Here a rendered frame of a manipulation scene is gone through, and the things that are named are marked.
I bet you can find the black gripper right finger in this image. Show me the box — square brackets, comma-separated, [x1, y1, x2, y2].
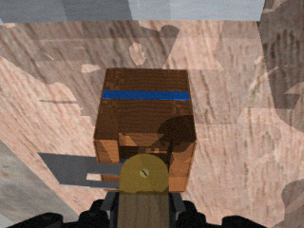
[168, 192, 267, 228]

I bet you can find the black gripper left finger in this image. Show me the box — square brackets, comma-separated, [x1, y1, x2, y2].
[7, 191, 120, 228]

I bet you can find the brown wooden block with blue band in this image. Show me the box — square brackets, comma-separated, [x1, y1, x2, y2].
[93, 68, 197, 193]

